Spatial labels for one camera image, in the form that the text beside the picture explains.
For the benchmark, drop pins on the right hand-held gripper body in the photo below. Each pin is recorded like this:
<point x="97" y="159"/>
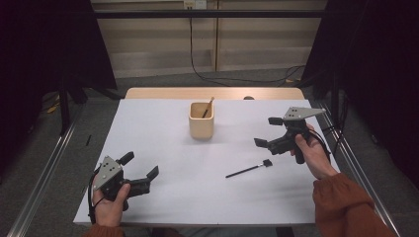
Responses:
<point x="298" y="113"/>

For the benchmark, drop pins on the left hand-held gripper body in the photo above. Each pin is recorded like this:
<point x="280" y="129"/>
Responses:
<point x="107" y="173"/>

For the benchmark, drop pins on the black flat-head brush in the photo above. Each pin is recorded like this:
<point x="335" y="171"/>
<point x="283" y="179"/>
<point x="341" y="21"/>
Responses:
<point x="247" y="170"/>

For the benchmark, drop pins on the beige square pen cup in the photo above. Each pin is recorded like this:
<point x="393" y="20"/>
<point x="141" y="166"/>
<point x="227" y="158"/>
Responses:
<point x="201" y="128"/>

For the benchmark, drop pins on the black pencil with orange end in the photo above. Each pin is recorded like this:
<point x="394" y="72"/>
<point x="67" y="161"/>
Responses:
<point x="208" y="107"/>

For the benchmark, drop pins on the person's left hand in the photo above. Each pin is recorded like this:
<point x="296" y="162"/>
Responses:
<point x="108" y="214"/>

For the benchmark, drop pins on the person's right hand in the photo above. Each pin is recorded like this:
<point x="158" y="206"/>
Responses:
<point x="316" y="158"/>

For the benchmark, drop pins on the dark round table grommet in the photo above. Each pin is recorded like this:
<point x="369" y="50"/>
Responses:
<point x="248" y="97"/>

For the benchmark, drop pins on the small black stick on floor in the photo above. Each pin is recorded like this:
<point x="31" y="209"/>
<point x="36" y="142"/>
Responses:
<point x="88" y="140"/>

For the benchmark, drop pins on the white table sheet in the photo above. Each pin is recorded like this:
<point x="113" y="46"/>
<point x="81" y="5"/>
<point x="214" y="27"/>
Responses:
<point x="197" y="197"/>

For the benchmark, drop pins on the black curtain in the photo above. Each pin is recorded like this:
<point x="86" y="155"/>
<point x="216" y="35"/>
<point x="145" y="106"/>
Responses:
<point x="39" y="49"/>
<point x="378" y="65"/>

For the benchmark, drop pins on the black metal stand post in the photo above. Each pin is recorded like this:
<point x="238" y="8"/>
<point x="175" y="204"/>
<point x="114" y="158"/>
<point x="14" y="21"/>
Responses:
<point x="335" y="95"/>
<point x="64" y="108"/>

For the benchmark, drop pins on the aluminium floor rail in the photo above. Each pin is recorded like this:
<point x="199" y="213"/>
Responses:
<point x="42" y="177"/>
<point x="362" y="177"/>

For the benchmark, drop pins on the black horizontal frame bar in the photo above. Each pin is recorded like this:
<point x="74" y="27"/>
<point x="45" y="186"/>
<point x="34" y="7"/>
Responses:
<point x="197" y="14"/>

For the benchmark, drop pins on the white wall socket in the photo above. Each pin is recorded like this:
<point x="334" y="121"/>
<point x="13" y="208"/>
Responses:
<point x="195" y="4"/>

